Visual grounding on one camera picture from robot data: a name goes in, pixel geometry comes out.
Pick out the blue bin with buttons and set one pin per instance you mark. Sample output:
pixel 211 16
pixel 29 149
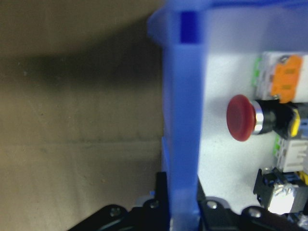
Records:
pixel 185 120

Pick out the red mushroom push button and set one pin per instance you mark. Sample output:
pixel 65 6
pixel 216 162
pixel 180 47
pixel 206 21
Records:
pixel 240 118

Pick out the black switch with red button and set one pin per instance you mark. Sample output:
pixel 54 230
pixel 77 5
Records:
pixel 276 192

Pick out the white contact block switch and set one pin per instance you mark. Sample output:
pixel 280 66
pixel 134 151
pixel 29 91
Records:
pixel 293 154

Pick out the orange and white switch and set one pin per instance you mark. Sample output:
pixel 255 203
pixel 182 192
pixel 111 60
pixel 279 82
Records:
pixel 286 79

